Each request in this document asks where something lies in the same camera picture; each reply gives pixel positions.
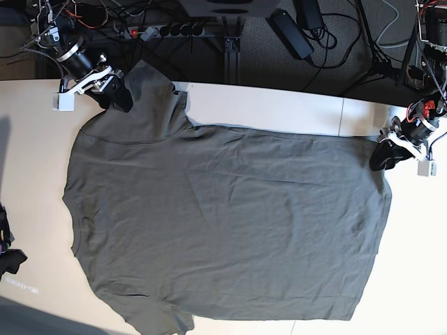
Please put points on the aluminium frame post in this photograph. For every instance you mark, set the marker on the aluminium frame post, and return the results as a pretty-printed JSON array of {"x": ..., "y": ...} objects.
[{"x": 232, "y": 29}]

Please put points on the black power adapter brick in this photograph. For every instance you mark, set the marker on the black power adapter brick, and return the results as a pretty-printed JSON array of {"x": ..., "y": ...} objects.
[{"x": 290, "y": 34}]

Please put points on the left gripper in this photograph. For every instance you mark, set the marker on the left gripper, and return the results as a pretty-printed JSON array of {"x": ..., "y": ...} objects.
[{"x": 407, "y": 138}]

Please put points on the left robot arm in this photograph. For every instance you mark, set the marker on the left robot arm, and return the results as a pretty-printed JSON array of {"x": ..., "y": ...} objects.
[{"x": 424, "y": 70}]

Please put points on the black clothes pile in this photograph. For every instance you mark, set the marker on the black clothes pile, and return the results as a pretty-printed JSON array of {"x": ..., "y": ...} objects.
[{"x": 10, "y": 259}]

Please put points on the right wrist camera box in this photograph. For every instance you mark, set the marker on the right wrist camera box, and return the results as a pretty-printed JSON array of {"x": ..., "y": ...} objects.
[{"x": 63, "y": 102}]

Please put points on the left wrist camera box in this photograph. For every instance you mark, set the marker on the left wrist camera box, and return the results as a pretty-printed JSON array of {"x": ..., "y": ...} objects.
[{"x": 427, "y": 168}]

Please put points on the grey power strip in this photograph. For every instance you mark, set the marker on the grey power strip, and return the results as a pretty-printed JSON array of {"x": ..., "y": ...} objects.
[{"x": 163, "y": 31}]

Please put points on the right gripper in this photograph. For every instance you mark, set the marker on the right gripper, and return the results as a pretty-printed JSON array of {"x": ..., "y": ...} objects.
[{"x": 91, "y": 71}]

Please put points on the black tripod stand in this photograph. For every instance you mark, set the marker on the black tripod stand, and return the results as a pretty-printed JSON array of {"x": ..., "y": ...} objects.
[{"x": 380, "y": 59}]

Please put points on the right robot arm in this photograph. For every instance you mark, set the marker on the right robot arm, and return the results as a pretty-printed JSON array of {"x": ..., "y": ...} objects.
[{"x": 58, "y": 34}]

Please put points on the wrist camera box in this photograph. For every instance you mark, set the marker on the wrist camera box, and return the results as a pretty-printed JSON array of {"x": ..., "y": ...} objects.
[
  {"x": 63, "y": 102},
  {"x": 427, "y": 168}
]

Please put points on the grey T-shirt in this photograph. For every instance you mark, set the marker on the grey T-shirt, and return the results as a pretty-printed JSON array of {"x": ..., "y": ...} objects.
[{"x": 172, "y": 220}]

